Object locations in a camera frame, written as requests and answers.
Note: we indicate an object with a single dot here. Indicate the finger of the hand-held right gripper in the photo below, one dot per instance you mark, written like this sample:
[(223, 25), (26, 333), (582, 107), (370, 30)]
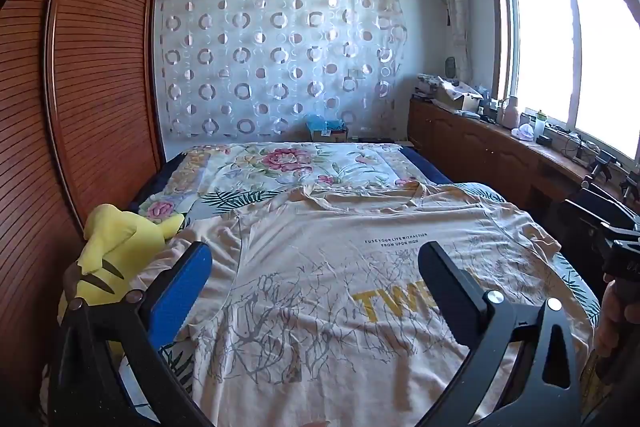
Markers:
[(585, 217), (607, 202)]

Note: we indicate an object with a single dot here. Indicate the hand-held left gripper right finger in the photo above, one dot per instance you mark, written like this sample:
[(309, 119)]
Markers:
[(450, 287)]

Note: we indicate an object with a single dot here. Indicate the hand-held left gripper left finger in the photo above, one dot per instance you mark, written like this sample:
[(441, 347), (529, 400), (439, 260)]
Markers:
[(181, 292)]

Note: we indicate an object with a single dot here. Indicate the beige printed t-shirt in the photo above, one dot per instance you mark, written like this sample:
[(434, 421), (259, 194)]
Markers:
[(325, 307)]

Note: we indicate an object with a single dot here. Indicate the person's right hand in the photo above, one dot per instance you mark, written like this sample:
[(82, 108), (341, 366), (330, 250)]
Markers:
[(611, 322)]

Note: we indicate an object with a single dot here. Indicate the yellow plush toy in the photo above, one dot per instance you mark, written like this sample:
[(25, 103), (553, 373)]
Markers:
[(115, 252)]

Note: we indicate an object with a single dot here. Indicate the leaf print bed sheet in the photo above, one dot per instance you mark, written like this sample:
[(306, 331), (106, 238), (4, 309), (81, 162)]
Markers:
[(225, 202)]

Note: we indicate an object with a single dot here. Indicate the green capped bottle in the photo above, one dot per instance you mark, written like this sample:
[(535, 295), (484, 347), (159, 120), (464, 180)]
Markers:
[(540, 127)]

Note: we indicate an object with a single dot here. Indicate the white plastic bag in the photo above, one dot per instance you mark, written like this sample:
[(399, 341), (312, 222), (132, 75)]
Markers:
[(523, 133)]

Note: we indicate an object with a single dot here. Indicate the pink thermos jug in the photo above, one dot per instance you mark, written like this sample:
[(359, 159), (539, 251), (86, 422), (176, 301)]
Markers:
[(511, 114)]

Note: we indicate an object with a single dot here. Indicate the low wooden cabinet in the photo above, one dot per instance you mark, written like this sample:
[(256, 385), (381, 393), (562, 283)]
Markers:
[(475, 147)]

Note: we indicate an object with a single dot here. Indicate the floral blanket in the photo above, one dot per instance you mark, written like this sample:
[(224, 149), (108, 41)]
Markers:
[(280, 162)]

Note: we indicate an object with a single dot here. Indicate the wood framed window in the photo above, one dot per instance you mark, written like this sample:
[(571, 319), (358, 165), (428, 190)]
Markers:
[(540, 47)]

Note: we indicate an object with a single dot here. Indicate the open cardboard box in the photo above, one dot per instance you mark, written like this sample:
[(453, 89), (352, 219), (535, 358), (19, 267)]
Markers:
[(457, 97)]

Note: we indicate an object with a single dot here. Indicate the small cardboard box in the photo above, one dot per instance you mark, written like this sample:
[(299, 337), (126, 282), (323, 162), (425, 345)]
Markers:
[(330, 136)]

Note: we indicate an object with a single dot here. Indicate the floral storage box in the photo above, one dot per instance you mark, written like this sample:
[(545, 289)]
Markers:
[(428, 84)]

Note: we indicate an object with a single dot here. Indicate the tied patterned window curtain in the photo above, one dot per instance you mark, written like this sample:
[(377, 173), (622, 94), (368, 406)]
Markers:
[(457, 7)]

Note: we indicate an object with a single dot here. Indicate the wooden slatted wardrobe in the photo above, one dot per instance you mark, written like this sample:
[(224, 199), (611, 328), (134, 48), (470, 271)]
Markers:
[(100, 57)]

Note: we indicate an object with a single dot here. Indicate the circle pattern sheer curtain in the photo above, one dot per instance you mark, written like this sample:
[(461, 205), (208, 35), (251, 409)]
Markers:
[(280, 57)]

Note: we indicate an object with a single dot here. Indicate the dark oval wall ornament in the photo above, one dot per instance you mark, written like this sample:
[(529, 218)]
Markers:
[(451, 68)]

